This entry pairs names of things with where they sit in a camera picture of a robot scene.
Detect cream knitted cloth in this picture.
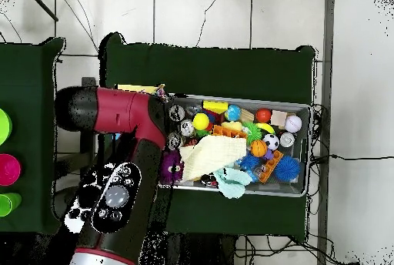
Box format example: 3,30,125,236
179,135,248,183

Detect purple spiky ball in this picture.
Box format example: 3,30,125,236
159,149,185,185

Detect polka dot paper wrapper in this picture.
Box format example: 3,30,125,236
154,83,169,103

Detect wooden box with three holes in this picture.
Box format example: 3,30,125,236
112,83,166,141

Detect yellow smooth ball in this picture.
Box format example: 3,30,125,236
192,112,210,131

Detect green spiky ball with eyes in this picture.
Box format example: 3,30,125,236
242,121,263,143

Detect light blue cloth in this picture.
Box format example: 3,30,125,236
213,166,253,200

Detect dark green table cloth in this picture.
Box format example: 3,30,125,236
96,32,316,243
0,37,69,236

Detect small orange basketball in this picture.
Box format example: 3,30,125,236
249,139,268,158

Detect orange red ball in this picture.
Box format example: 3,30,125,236
255,108,272,124

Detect small soccer ball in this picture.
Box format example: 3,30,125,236
262,133,280,151

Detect blue spiky ball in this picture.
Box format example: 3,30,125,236
273,155,301,182

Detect small white baseball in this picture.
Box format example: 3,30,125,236
284,114,303,133

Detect black upright panel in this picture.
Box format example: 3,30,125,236
80,76,97,187

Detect grey stand foot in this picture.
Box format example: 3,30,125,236
52,186,79,218

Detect pink plastic cup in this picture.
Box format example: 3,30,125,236
0,153,22,186

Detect neon green plastic cup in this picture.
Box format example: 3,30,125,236
0,192,23,217
0,108,13,146

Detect black pole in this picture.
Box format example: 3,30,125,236
25,0,59,22

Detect shallow wire mesh bin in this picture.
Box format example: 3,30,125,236
158,92,312,198

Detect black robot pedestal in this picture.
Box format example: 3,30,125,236
167,233,236,265

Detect black floor cable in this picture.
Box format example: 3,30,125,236
309,153,394,162

